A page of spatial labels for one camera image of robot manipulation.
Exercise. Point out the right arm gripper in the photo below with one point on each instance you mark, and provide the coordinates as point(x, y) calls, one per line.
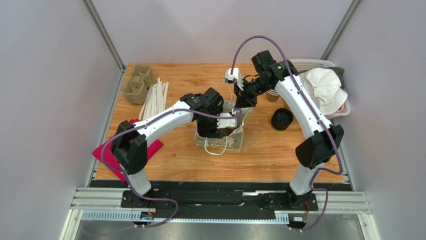
point(242, 98)

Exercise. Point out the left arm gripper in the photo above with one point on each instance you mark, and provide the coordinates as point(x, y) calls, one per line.
point(204, 132)

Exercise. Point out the stack of paper cups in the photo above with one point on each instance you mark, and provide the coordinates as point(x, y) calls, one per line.
point(272, 96)

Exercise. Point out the green white paper bag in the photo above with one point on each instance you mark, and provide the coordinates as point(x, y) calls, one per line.
point(232, 140)

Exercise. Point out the stack of pulp cup carriers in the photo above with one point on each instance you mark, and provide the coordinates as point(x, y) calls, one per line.
point(135, 90)

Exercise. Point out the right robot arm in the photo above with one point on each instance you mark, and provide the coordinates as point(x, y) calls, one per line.
point(322, 138)

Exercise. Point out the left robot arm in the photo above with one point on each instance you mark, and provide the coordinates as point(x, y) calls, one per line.
point(130, 144)

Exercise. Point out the white plastic basket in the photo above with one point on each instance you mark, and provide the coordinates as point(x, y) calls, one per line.
point(307, 64)

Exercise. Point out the white paper straws bundle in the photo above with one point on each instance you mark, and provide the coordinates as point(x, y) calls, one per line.
point(155, 101)

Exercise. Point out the white bucket hat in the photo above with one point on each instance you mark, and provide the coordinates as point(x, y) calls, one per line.
point(324, 87)

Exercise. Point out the dark green cloth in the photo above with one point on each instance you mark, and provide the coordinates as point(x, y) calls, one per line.
point(339, 72)

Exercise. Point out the red folded cloth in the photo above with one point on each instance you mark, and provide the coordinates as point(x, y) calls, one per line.
point(111, 161)

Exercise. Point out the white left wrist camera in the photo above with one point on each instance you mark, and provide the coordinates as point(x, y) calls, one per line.
point(228, 120)

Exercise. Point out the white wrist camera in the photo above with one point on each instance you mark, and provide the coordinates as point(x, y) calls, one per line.
point(234, 76)
point(228, 120)

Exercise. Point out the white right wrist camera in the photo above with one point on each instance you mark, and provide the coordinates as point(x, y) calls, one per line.
point(234, 76)

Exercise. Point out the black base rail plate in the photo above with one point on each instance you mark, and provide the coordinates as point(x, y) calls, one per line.
point(212, 200)

